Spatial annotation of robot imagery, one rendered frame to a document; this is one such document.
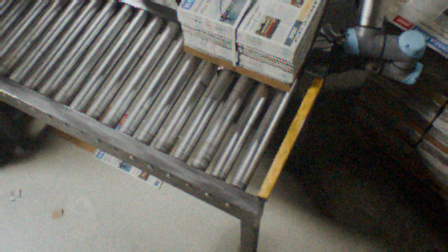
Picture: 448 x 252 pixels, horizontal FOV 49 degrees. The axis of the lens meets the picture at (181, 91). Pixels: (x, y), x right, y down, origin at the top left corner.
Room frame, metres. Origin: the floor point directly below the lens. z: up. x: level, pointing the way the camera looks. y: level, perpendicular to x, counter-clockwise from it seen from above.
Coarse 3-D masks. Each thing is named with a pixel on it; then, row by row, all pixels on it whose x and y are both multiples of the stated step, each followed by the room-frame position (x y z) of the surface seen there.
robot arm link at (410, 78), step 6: (384, 60) 0.75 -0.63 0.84; (390, 60) 0.75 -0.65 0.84; (384, 66) 0.74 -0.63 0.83; (390, 66) 0.73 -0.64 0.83; (420, 66) 0.71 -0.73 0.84; (384, 72) 0.73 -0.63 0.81; (390, 72) 0.72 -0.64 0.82; (396, 72) 0.71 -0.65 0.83; (402, 72) 0.70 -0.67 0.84; (408, 72) 0.70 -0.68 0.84; (414, 72) 0.69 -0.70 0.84; (396, 78) 0.70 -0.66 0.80; (402, 78) 0.69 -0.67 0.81; (408, 78) 0.69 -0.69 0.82; (414, 78) 0.68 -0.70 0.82; (408, 84) 0.68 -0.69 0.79
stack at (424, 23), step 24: (432, 0) 0.95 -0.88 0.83; (408, 24) 0.87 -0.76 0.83; (432, 24) 0.85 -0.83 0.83; (432, 48) 0.77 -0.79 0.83; (432, 72) 0.74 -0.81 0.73; (360, 96) 0.90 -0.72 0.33; (384, 96) 0.83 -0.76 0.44; (408, 96) 0.76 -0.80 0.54; (384, 120) 0.79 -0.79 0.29; (432, 120) 0.67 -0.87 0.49; (360, 144) 0.82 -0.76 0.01; (384, 144) 0.75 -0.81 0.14; (408, 144) 0.69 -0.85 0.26; (408, 168) 0.63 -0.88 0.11; (432, 168) 0.58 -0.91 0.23
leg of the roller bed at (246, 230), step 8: (240, 224) 0.40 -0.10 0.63; (248, 224) 0.39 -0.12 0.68; (240, 232) 0.40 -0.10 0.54; (248, 232) 0.39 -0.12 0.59; (256, 232) 0.39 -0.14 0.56; (240, 240) 0.40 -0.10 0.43; (248, 240) 0.39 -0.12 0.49; (256, 240) 0.40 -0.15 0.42; (240, 248) 0.40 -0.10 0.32; (248, 248) 0.38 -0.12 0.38; (256, 248) 0.41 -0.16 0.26
